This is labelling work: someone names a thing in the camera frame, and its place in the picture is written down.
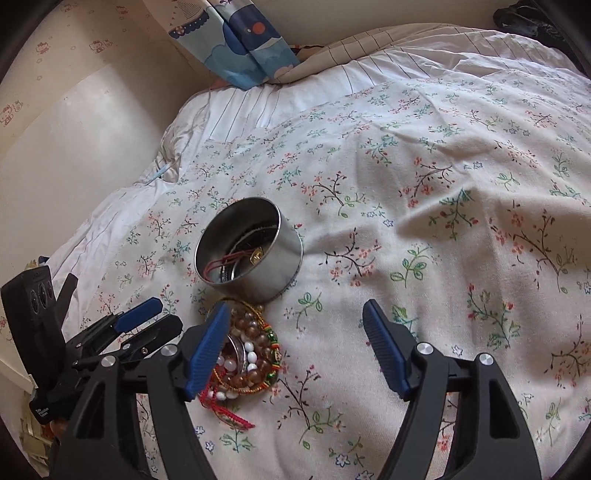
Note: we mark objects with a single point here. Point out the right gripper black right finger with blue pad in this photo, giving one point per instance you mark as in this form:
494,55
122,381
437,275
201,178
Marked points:
490,439

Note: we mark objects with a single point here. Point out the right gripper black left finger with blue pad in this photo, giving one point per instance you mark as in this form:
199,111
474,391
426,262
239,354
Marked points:
101,434

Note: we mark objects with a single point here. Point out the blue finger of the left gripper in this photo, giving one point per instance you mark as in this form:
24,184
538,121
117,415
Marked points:
138,313

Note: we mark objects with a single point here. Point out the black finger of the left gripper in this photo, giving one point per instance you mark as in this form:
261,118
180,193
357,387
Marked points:
150,339

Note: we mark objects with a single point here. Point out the round silver metal tin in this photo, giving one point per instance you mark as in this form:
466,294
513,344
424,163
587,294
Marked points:
247,224

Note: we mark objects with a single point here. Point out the floral white bed sheet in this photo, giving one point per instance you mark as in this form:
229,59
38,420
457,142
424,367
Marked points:
446,176

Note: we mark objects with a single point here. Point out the blue cartoon print pillow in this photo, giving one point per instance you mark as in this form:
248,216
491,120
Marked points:
233,39

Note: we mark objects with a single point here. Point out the white striped grid pillow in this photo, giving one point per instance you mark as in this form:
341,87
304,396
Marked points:
317,58

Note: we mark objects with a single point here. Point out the black cloth at corner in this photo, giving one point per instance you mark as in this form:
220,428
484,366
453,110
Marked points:
525,19

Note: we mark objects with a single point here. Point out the red cord bangle in tin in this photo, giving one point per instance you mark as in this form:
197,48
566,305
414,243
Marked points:
231,265

